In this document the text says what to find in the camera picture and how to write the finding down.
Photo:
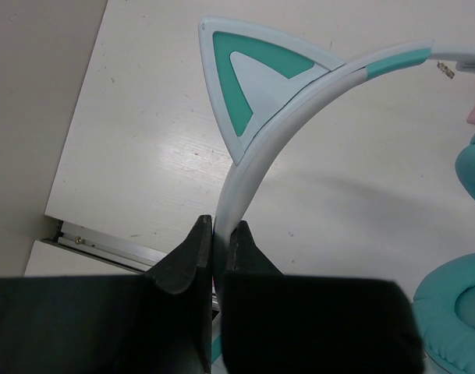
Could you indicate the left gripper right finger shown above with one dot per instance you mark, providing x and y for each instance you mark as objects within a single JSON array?
[{"x": 277, "y": 323}]

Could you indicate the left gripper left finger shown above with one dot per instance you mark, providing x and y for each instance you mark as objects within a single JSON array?
[{"x": 155, "y": 322}]

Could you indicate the teal cat-ear headphones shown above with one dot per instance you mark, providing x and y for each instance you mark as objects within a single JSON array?
[{"x": 264, "y": 86}]

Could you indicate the small metal screw piece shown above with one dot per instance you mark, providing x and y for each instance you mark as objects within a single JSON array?
[{"x": 443, "y": 68}]

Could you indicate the aluminium front rail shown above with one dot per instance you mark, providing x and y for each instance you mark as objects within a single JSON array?
[{"x": 98, "y": 246}]

